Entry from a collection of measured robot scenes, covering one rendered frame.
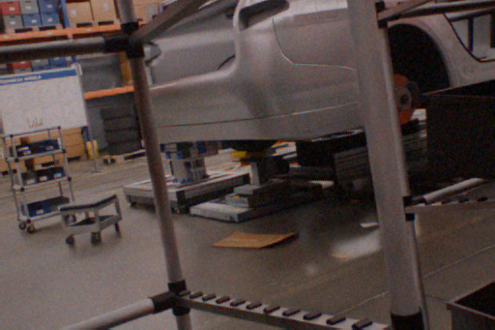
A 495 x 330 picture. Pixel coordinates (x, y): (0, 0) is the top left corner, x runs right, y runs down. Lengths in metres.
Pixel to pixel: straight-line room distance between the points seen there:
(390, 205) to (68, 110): 11.05
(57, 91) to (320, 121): 8.36
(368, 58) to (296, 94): 2.92
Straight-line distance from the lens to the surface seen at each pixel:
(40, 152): 6.83
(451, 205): 1.59
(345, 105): 3.81
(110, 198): 5.82
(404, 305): 0.74
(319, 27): 3.74
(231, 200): 5.64
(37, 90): 11.54
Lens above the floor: 1.11
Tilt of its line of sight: 6 degrees down
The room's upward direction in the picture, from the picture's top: 9 degrees counter-clockwise
